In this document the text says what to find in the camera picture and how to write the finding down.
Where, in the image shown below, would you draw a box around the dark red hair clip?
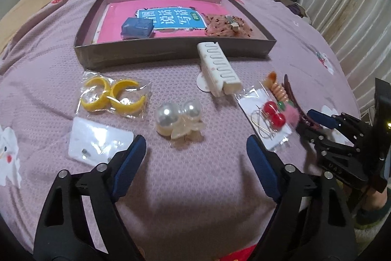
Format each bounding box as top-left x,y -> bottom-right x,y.
284,74 -> 321,130

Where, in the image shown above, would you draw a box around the pink pompom hair clip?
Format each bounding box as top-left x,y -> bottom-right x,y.
277,101 -> 300,128

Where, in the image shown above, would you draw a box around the stud earrings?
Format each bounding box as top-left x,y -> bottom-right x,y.
68,117 -> 135,167

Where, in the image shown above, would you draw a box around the white hair claw clip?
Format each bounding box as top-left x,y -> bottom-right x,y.
196,42 -> 243,97

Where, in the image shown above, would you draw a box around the pearl hair claw clip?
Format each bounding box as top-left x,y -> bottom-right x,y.
154,99 -> 206,140

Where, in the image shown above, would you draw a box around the yellow hoop earrings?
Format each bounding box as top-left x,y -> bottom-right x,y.
76,70 -> 152,119

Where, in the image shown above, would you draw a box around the small blue jewelry box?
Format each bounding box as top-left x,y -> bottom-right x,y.
121,17 -> 154,40

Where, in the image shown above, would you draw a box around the purple cartoon print blanket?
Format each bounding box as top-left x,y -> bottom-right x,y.
1,0 -> 359,260

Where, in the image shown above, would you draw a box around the white striped curtain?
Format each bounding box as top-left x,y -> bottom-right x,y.
300,0 -> 390,113

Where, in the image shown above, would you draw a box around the brown cardboard tray box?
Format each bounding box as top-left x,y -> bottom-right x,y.
74,0 -> 276,70

